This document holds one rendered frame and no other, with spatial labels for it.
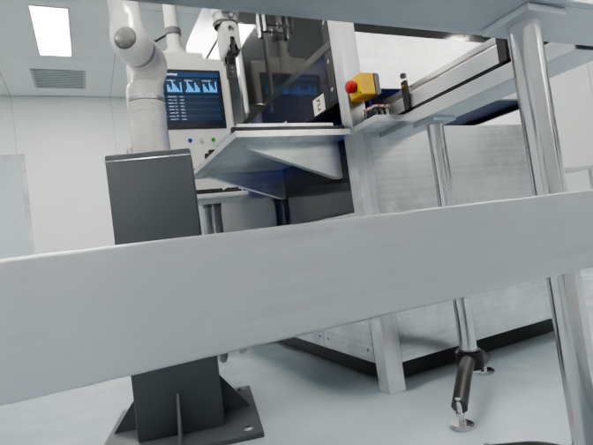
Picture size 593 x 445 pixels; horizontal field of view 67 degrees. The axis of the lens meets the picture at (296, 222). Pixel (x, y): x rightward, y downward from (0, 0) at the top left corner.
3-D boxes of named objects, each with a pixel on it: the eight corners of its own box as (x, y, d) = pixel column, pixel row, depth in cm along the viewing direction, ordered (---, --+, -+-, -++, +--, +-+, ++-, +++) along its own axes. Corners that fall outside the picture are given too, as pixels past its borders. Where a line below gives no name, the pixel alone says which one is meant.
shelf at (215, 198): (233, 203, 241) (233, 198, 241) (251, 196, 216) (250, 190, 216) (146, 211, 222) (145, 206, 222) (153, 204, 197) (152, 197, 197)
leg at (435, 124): (471, 365, 142) (435, 124, 145) (494, 370, 133) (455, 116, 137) (449, 371, 138) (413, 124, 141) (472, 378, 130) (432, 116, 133)
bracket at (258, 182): (283, 199, 206) (280, 170, 206) (286, 198, 203) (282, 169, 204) (210, 205, 191) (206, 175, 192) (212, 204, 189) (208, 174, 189)
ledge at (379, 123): (388, 131, 155) (387, 126, 155) (412, 120, 143) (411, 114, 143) (353, 132, 149) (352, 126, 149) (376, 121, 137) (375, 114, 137)
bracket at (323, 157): (338, 178, 161) (334, 143, 161) (342, 177, 158) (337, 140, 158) (248, 185, 146) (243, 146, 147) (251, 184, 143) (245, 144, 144)
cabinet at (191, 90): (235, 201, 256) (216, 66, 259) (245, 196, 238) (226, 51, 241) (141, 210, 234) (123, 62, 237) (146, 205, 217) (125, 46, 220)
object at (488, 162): (337, 300, 375) (323, 195, 379) (585, 330, 188) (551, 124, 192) (221, 324, 332) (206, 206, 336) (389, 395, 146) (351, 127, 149)
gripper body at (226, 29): (240, 17, 145) (245, 50, 144) (231, 32, 154) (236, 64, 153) (218, 14, 141) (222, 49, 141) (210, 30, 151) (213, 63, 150)
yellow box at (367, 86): (368, 101, 151) (365, 80, 151) (380, 94, 144) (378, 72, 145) (349, 101, 148) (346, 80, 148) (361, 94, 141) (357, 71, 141)
